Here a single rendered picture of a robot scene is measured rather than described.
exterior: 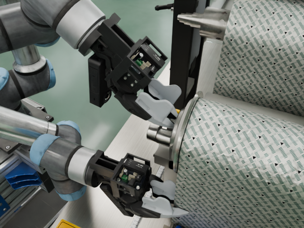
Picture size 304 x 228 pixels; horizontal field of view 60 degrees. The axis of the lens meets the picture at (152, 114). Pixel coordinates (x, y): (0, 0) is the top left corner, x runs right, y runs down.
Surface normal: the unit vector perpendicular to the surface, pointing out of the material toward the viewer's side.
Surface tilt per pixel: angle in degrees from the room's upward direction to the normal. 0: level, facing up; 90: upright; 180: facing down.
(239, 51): 92
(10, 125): 57
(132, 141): 0
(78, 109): 0
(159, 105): 90
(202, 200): 90
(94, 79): 91
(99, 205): 0
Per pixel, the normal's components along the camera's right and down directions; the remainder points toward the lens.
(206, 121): -0.16, -0.41
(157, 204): -0.37, 0.64
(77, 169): -0.28, -0.08
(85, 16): 0.36, -0.06
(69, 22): -0.07, 0.37
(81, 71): 0.00, -0.72
